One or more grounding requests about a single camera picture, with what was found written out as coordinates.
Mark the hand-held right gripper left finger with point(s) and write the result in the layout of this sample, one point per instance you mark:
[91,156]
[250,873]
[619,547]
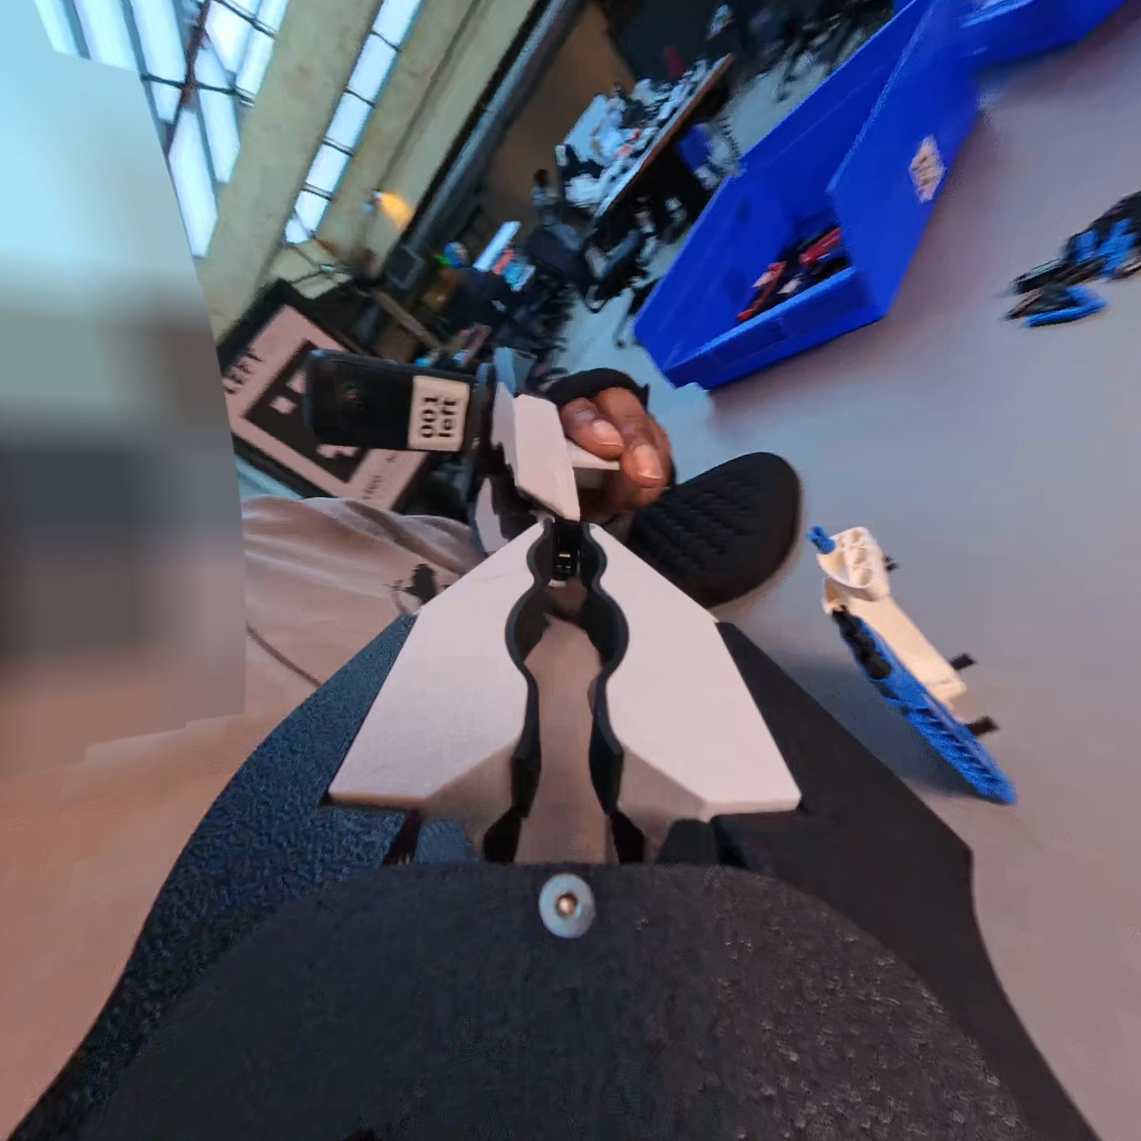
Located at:
[428,713]

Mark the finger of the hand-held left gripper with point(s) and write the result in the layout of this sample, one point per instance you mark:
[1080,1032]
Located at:
[497,526]
[535,446]

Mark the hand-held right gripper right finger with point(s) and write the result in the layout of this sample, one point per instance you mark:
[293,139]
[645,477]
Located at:
[695,713]

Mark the small black lego brick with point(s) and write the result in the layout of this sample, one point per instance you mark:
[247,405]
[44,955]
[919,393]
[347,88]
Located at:
[561,557]

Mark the blue lego pin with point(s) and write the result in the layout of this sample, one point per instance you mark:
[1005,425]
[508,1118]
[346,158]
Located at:
[820,538]

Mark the white half-round lego piece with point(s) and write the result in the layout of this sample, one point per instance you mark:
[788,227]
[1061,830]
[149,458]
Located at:
[855,561]

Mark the blue white lego assembly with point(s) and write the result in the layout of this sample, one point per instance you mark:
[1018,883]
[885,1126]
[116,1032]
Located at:
[908,641]

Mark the red black lego parts heap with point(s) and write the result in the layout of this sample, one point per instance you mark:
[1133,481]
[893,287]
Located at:
[783,276]

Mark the person's left hand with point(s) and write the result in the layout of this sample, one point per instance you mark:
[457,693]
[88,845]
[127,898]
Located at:
[633,436]

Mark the black framed marker board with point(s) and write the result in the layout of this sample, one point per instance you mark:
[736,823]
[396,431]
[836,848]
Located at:
[281,334]

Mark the person's beige hoodie torso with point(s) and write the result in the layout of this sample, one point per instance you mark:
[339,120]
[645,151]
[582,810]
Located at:
[356,553]

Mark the blue plastic bin white sticker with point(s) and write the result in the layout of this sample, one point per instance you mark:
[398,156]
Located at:
[713,293]

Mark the pile of blue black pins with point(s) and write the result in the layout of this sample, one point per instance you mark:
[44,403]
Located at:
[1086,250]

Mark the long blue plastic bin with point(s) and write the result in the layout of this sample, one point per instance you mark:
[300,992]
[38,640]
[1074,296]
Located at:
[1024,26]

